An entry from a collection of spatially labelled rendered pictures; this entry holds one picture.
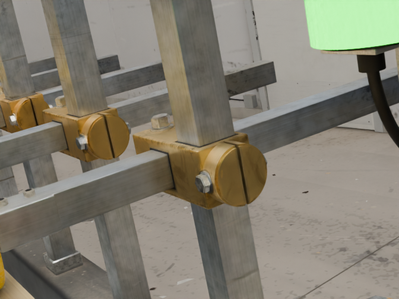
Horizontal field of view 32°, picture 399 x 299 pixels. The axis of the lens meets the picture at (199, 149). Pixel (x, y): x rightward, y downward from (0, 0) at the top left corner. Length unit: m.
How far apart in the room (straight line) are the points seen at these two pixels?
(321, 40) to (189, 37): 0.24
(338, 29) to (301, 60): 3.94
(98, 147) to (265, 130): 0.20
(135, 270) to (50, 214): 0.31
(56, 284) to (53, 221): 0.50
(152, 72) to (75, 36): 0.39
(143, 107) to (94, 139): 0.12
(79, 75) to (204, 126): 0.25
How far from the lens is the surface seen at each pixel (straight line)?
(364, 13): 0.29
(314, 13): 0.30
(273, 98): 4.49
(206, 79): 0.54
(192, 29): 0.53
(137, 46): 5.59
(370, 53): 0.30
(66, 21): 0.75
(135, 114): 0.84
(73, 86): 0.76
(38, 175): 1.02
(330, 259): 2.54
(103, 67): 1.36
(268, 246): 2.71
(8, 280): 0.57
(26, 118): 0.98
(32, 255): 1.17
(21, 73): 1.00
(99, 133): 0.74
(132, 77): 1.11
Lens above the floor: 1.11
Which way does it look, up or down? 15 degrees down
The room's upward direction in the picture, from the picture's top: 11 degrees counter-clockwise
